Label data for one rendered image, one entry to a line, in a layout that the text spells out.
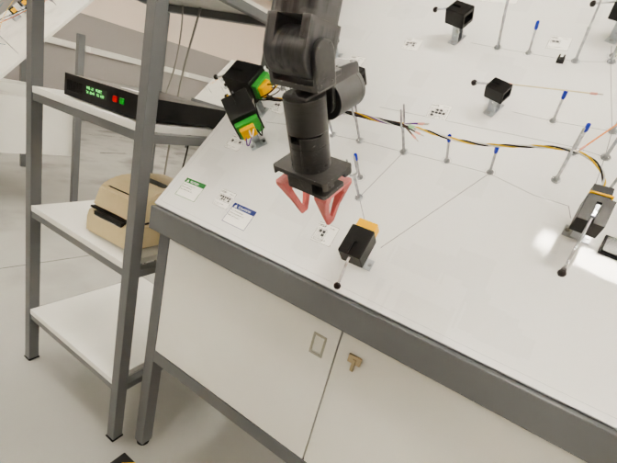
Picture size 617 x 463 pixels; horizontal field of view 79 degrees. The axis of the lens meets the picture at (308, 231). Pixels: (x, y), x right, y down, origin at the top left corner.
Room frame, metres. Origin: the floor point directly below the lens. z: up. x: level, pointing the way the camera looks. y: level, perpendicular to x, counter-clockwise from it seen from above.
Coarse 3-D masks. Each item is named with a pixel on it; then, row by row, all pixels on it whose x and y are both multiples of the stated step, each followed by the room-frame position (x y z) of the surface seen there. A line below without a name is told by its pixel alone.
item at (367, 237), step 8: (352, 232) 0.68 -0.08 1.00; (360, 232) 0.67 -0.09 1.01; (368, 232) 0.67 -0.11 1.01; (344, 240) 0.67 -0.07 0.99; (352, 240) 0.67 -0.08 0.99; (360, 240) 0.66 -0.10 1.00; (368, 240) 0.66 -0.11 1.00; (344, 248) 0.66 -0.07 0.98; (352, 248) 0.66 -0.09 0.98; (360, 248) 0.65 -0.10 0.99; (368, 248) 0.67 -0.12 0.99; (344, 256) 0.67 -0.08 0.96; (352, 256) 0.65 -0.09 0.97; (360, 256) 0.64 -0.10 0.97; (344, 264) 0.65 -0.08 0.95; (360, 264) 0.65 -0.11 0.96; (368, 264) 0.72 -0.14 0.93; (336, 288) 0.63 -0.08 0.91
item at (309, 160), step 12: (324, 132) 0.52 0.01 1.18; (300, 144) 0.51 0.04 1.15; (312, 144) 0.51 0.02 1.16; (324, 144) 0.52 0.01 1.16; (288, 156) 0.58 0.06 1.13; (300, 156) 0.52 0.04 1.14; (312, 156) 0.52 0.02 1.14; (324, 156) 0.53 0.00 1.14; (276, 168) 0.55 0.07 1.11; (288, 168) 0.55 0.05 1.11; (300, 168) 0.53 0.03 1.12; (312, 168) 0.52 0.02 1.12; (324, 168) 0.53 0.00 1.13; (336, 168) 0.54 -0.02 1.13; (348, 168) 0.54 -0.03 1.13; (312, 180) 0.51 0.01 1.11; (324, 180) 0.51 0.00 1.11
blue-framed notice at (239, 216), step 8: (232, 208) 0.89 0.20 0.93; (240, 208) 0.88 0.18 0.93; (248, 208) 0.88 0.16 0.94; (224, 216) 0.88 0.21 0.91; (232, 216) 0.87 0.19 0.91; (240, 216) 0.87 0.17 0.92; (248, 216) 0.86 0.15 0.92; (232, 224) 0.85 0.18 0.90; (240, 224) 0.85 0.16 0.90; (248, 224) 0.85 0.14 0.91
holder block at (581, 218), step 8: (584, 200) 0.66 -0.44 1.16; (592, 200) 0.66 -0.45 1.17; (600, 200) 0.66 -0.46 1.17; (608, 200) 0.65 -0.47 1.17; (584, 208) 0.65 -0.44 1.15; (592, 208) 0.65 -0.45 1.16; (600, 208) 0.65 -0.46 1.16; (608, 208) 0.64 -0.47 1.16; (576, 216) 0.65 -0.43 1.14; (584, 216) 0.64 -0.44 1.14; (600, 216) 0.64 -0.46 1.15; (608, 216) 0.63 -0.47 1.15; (576, 224) 0.65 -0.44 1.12; (584, 224) 0.64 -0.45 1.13; (592, 224) 0.63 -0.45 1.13; (600, 224) 0.62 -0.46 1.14; (592, 232) 0.64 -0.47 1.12
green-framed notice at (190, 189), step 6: (186, 180) 0.98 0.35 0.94; (192, 180) 0.98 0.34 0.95; (180, 186) 0.97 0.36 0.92; (186, 186) 0.96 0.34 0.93; (192, 186) 0.96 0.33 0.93; (198, 186) 0.96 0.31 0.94; (204, 186) 0.95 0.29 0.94; (180, 192) 0.96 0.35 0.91; (186, 192) 0.95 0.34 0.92; (192, 192) 0.95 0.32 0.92; (198, 192) 0.94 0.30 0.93; (186, 198) 0.94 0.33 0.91; (192, 198) 0.93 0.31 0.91
